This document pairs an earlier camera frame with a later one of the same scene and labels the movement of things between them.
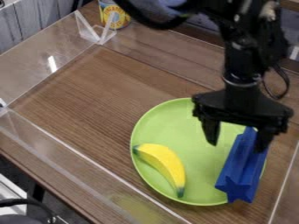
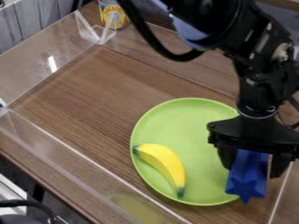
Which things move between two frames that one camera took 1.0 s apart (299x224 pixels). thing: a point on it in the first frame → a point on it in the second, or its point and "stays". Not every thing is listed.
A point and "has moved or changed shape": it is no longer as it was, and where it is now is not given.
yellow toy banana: [168, 162] stays
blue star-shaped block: [244, 167] has moved or changed shape
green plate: [173, 127] stays
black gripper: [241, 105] → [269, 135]
